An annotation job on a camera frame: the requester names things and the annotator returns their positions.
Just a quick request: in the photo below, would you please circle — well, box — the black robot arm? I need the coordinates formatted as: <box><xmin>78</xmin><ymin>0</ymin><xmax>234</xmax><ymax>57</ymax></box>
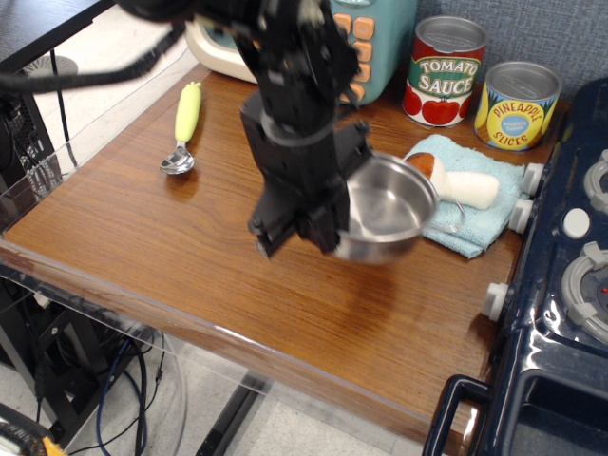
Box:
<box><xmin>119</xmin><ymin>1</ymin><xmax>371</xmax><ymax>257</ymax></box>

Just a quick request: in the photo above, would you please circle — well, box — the dark blue toy stove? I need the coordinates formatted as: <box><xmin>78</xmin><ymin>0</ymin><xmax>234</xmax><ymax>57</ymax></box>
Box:
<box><xmin>424</xmin><ymin>79</ymin><xmax>607</xmax><ymax>455</ymax></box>

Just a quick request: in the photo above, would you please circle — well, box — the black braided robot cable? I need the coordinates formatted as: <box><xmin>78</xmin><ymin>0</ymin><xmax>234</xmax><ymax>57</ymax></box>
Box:
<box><xmin>0</xmin><ymin>21</ymin><xmax>187</xmax><ymax>94</ymax></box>

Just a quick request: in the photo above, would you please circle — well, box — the black cable under table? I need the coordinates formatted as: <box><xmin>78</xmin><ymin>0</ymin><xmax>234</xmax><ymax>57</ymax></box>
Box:
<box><xmin>68</xmin><ymin>332</ymin><xmax>166</xmax><ymax>456</ymax></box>

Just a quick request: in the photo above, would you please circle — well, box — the tomato sauce can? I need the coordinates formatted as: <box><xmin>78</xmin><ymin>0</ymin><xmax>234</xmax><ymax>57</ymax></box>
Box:
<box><xmin>403</xmin><ymin>15</ymin><xmax>487</xmax><ymax>127</ymax></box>

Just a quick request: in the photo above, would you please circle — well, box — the toy microwave cream and teal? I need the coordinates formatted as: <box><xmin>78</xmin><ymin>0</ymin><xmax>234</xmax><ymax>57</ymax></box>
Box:
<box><xmin>185</xmin><ymin>0</ymin><xmax>418</xmax><ymax>105</ymax></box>

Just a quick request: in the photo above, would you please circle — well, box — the blue cable under table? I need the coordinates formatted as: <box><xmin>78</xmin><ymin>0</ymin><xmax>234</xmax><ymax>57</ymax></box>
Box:
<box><xmin>96</xmin><ymin>337</ymin><xmax>148</xmax><ymax>456</ymax></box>

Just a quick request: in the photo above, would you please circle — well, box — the light blue folded cloth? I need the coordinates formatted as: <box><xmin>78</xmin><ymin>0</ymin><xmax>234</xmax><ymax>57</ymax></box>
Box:
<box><xmin>408</xmin><ymin>134</ymin><xmax>526</xmax><ymax>259</ymax></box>

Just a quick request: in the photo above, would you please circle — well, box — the spoon with yellow-green handle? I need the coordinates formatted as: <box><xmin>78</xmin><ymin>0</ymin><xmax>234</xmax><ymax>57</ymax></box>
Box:
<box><xmin>160</xmin><ymin>82</ymin><xmax>201</xmax><ymax>175</ymax></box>

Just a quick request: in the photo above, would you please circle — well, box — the clear acrylic table guard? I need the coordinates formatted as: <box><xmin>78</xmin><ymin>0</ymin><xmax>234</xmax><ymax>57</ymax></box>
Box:
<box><xmin>0</xmin><ymin>18</ymin><xmax>431</xmax><ymax>424</ymax></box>

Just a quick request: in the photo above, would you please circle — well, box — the pineapple slices can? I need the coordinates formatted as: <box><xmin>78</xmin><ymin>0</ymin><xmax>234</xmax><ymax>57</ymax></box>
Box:
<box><xmin>474</xmin><ymin>61</ymin><xmax>562</xmax><ymax>152</ymax></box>

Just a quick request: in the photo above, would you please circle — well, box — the black table leg base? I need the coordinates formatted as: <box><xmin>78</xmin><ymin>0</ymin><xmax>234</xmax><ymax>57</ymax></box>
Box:
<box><xmin>195</xmin><ymin>374</ymin><xmax>271</xmax><ymax>456</ymax></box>

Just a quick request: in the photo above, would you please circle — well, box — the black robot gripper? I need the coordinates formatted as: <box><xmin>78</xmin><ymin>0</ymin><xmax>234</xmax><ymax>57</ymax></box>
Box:
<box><xmin>240</xmin><ymin>92</ymin><xmax>371</xmax><ymax>258</ymax></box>

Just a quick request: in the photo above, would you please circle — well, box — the black desk at left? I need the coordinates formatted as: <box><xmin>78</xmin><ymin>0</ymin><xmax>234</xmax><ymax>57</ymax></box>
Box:
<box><xmin>1</xmin><ymin>1</ymin><xmax>113</xmax><ymax>191</ymax></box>

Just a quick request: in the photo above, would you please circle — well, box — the plush brown-capped mushroom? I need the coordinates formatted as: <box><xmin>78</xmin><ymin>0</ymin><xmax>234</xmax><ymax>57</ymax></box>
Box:
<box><xmin>406</xmin><ymin>152</ymin><xmax>500</xmax><ymax>210</ymax></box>

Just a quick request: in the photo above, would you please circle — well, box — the silver two-handled metal bowl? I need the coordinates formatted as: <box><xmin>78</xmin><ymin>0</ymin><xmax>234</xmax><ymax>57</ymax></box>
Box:
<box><xmin>333</xmin><ymin>154</ymin><xmax>466</xmax><ymax>265</ymax></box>

